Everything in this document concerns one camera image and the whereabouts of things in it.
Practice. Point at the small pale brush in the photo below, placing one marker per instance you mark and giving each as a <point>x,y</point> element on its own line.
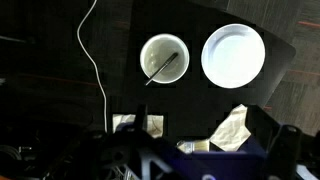
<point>193,146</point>

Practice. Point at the dark spoon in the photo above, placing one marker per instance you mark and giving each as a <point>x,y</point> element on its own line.
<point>163,67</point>

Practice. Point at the white round plate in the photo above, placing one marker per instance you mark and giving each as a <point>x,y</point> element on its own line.
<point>233,56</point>

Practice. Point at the crumpled grey cloth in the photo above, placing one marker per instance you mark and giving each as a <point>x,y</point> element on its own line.
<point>155,125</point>

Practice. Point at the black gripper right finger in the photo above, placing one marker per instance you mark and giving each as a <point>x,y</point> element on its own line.
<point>283,150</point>

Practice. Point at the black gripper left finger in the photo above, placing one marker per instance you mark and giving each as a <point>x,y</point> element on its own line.
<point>146,156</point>

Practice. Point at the crumpled brown paper bag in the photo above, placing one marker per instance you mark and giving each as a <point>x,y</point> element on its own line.
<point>233,130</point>

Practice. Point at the white round bowl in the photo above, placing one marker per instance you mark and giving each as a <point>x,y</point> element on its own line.
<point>156,45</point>

